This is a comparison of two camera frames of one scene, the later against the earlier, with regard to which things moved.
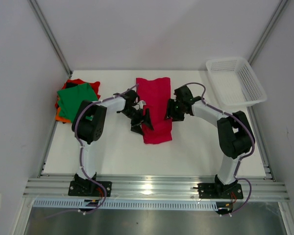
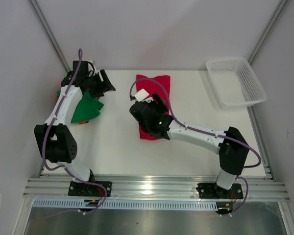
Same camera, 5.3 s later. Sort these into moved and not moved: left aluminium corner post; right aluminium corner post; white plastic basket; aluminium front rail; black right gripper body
Moved: black right gripper body
Not moved: aluminium front rail; white plastic basket; right aluminium corner post; left aluminium corner post
